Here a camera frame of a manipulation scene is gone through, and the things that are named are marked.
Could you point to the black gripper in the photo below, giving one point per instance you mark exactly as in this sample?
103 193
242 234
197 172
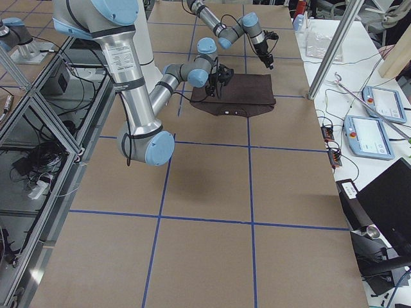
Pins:
212 81
262 49

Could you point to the brown t-shirt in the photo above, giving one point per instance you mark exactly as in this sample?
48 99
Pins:
246 95

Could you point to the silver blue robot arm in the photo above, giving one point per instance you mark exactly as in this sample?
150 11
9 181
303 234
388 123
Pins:
228 30
112 25

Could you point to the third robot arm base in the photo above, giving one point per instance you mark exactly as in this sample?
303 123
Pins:
14 33

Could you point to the clear plastic bag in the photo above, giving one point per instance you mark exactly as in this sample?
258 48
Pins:
317 43

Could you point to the red cylinder tube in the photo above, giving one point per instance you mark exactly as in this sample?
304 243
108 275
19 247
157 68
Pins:
300 7

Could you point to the orange black connector block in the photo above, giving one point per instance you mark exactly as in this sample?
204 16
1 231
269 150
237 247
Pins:
327 133

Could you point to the near teach pendant tablet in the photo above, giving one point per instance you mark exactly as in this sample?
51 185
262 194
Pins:
367 138

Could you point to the teach pendant tablet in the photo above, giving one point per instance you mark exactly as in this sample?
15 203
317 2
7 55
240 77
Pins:
367 138
387 102

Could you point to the far teach pendant tablet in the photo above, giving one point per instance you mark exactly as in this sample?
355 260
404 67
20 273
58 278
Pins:
387 102

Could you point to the black box with label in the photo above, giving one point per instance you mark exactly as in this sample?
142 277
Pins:
354 212

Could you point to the black monitor on stand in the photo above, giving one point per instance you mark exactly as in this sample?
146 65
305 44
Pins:
386 201

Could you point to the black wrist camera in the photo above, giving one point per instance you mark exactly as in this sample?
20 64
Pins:
224 74

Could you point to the aluminium frame post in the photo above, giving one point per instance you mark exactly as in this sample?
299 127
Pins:
343 27

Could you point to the aluminium frame rail structure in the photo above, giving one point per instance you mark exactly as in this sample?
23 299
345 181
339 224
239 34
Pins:
62 99

